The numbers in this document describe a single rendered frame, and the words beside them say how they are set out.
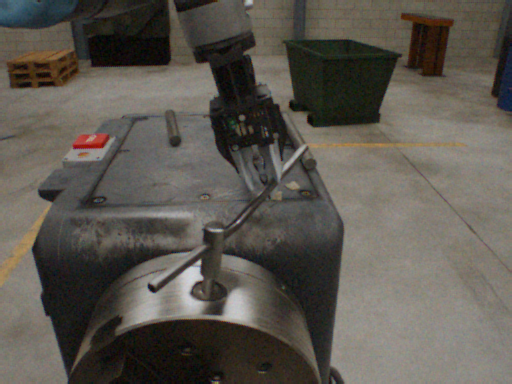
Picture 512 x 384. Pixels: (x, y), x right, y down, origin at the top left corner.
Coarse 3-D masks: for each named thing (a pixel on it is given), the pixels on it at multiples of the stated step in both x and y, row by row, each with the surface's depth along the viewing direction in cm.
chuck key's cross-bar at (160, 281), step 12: (300, 156) 61; (288, 168) 59; (264, 192) 55; (252, 204) 53; (240, 216) 51; (228, 228) 49; (192, 252) 44; (204, 252) 45; (180, 264) 42; (192, 264) 43; (156, 276) 40; (168, 276) 40; (156, 288) 39
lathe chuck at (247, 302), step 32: (128, 288) 53; (192, 288) 50; (224, 288) 51; (256, 288) 53; (96, 320) 52; (128, 320) 47; (160, 320) 46; (192, 320) 46; (224, 320) 46; (256, 320) 48; (288, 320) 52; (160, 352) 48; (192, 352) 48; (224, 352) 48; (256, 352) 49; (288, 352) 49
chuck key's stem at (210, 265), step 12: (204, 228) 46; (216, 228) 45; (204, 240) 46; (216, 240) 46; (216, 252) 46; (204, 264) 47; (216, 264) 47; (204, 276) 48; (216, 276) 48; (204, 288) 49
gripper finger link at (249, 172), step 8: (232, 152) 55; (240, 152) 54; (248, 152) 55; (240, 160) 54; (248, 160) 56; (240, 168) 56; (248, 168) 56; (256, 168) 57; (240, 176) 57; (248, 176) 54; (256, 176) 57; (248, 184) 53; (256, 184) 57; (264, 184) 58; (256, 192) 58
